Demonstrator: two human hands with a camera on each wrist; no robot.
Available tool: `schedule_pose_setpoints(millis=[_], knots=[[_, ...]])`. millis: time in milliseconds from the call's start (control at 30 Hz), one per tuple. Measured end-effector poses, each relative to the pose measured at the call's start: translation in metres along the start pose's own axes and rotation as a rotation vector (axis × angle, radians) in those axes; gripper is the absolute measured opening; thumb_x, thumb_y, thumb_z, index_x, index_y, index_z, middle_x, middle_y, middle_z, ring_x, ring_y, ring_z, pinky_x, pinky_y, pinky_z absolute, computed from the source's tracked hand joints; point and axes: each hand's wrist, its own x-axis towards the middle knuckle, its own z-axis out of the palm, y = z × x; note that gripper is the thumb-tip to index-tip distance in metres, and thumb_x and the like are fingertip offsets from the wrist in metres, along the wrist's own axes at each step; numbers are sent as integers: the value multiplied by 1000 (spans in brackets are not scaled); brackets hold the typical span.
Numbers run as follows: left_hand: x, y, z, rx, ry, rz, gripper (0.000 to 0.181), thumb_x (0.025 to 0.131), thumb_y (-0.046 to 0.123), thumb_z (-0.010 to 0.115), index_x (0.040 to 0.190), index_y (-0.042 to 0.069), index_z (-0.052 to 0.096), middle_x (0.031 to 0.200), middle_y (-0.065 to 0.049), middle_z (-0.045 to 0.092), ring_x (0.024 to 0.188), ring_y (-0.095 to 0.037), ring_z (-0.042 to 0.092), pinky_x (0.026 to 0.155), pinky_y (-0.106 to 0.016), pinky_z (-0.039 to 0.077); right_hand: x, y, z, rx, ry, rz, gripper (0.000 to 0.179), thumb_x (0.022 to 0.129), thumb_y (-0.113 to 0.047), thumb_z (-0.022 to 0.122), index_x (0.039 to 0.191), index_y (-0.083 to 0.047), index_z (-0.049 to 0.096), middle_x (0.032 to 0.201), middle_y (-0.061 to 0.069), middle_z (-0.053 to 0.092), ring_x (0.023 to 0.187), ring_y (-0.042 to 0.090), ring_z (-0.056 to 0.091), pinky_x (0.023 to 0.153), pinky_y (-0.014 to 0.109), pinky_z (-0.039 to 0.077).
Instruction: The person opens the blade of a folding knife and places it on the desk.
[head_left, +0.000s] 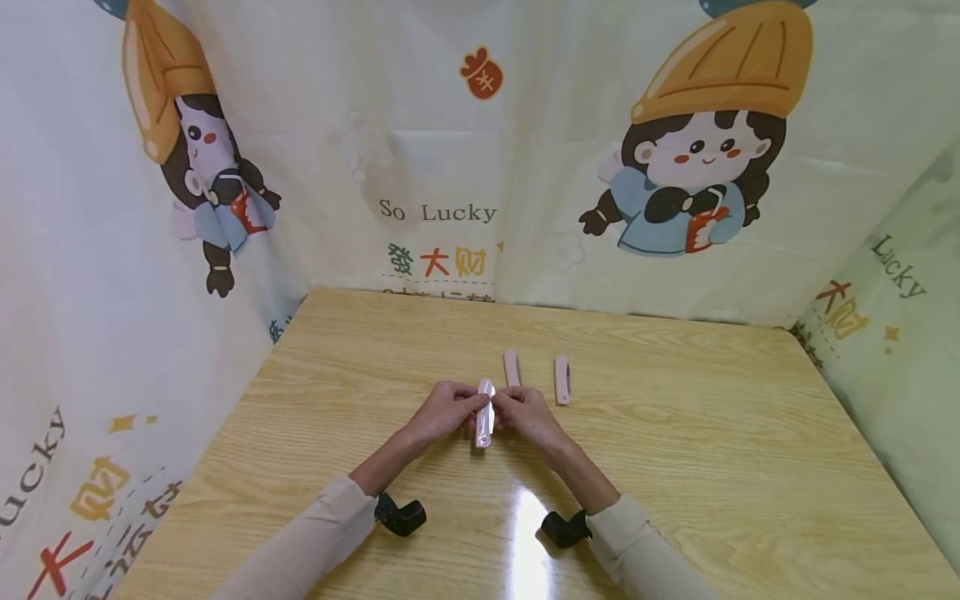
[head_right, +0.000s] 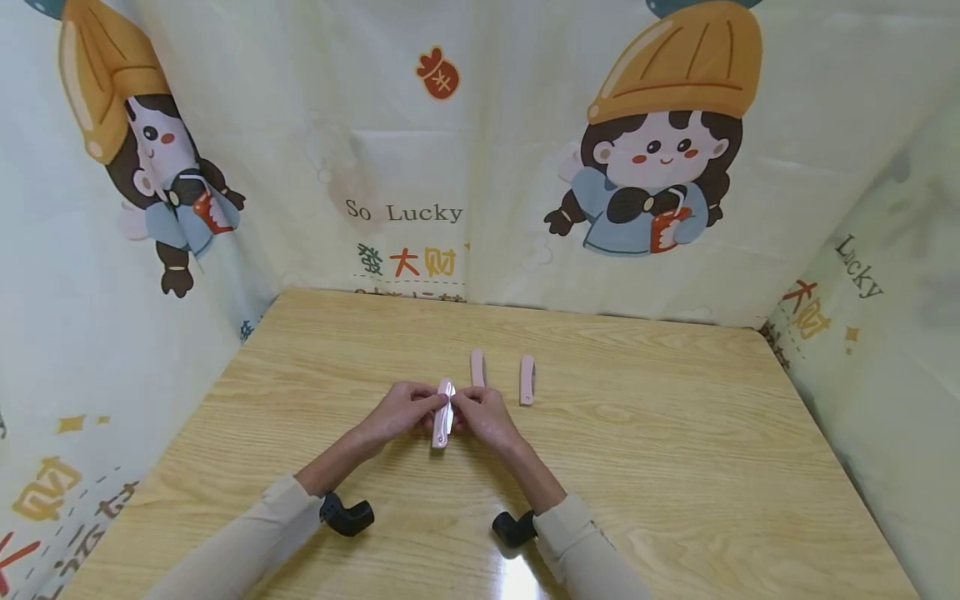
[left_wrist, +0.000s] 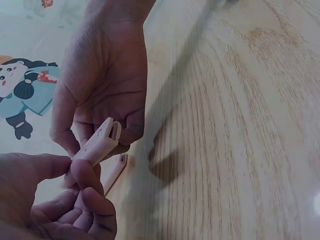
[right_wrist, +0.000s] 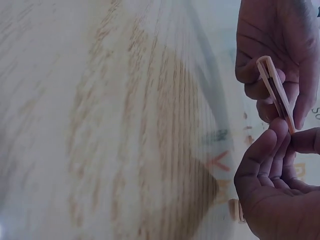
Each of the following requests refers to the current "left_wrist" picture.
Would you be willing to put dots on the person's left hand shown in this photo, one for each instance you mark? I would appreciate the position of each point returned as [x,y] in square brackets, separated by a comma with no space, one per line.
[22,190]

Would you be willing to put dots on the person's right fingers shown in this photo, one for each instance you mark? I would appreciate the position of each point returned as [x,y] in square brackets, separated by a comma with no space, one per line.
[133,130]

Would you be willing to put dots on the person's right thumb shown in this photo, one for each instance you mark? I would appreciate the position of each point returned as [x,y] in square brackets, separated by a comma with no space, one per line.
[65,130]

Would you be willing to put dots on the cream plastic clip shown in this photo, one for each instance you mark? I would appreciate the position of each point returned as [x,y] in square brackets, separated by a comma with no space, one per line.
[100,142]

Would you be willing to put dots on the cream plastic strip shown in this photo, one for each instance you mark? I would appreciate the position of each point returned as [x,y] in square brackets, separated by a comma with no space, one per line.
[117,172]

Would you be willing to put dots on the person's left fingers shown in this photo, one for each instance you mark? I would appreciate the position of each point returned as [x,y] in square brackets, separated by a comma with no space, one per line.
[57,215]

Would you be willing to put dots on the person's left thumb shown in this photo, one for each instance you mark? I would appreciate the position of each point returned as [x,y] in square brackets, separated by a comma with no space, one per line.
[37,165]

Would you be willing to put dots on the person's right hand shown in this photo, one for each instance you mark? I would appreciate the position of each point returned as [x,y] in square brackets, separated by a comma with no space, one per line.
[107,70]

